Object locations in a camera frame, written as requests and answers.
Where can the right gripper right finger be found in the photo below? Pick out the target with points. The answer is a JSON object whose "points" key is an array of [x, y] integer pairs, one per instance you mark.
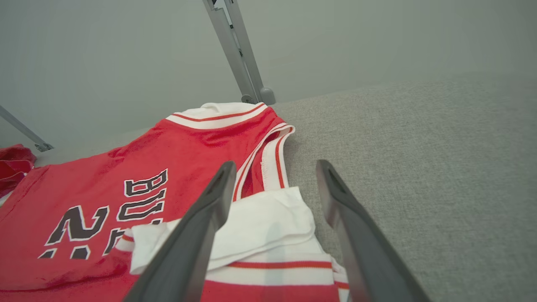
{"points": [[365, 247]]}

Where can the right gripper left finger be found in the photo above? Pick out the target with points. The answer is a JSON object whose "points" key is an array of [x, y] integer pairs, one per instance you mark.
{"points": [[184, 247]]}

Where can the red basketball jersey white trim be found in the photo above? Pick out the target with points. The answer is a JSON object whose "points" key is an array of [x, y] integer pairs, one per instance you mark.
{"points": [[176, 151]]}

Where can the red shorts white side stripe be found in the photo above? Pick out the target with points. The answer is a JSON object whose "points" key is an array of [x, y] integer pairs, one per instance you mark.
{"points": [[14, 165]]}

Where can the grey fabric sofa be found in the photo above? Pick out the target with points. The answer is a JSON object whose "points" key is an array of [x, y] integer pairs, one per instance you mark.
{"points": [[419, 176]]}

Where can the grey metal partition post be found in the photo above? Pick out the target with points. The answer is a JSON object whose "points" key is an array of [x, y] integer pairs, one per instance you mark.
{"points": [[237, 50], [25, 130]]}

